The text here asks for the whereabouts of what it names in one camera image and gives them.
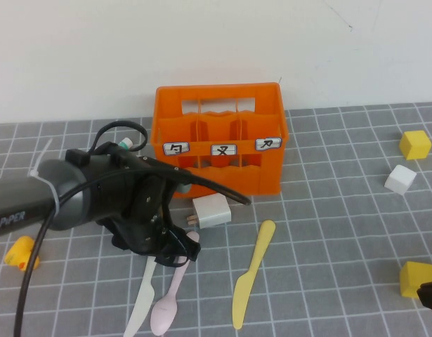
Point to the white cube block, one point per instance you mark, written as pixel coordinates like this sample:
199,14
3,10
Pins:
399,179

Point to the yellow plastic knife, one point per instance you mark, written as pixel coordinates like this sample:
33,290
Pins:
252,267

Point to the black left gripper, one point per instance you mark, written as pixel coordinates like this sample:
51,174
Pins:
145,224

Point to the yellow cube block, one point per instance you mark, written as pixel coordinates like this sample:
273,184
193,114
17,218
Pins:
414,279
414,145

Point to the white charger plug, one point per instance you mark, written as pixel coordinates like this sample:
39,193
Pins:
213,211

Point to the white plastic knife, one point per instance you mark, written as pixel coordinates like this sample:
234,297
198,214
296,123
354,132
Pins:
143,295

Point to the paper label knife character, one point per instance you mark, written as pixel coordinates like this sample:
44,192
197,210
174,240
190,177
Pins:
268,143

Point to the paper label spoon character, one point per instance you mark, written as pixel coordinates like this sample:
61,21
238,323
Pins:
176,148

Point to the pink plastic spoon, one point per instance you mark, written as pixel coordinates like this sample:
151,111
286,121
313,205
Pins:
166,305

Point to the left robot arm dark grey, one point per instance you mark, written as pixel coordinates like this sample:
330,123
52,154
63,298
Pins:
26,189

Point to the white zip tie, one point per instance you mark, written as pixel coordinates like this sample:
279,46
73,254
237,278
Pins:
50,189

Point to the white green glue stick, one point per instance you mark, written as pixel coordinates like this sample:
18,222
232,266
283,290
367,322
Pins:
126,143

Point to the orange plastic cutlery holder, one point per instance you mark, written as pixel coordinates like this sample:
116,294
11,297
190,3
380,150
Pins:
236,175

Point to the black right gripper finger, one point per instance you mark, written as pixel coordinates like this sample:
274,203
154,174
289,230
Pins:
430,296

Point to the yellow rubber duck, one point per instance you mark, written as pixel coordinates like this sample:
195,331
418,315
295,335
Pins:
15,254

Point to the paper label fork character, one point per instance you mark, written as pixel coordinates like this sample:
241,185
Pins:
223,150

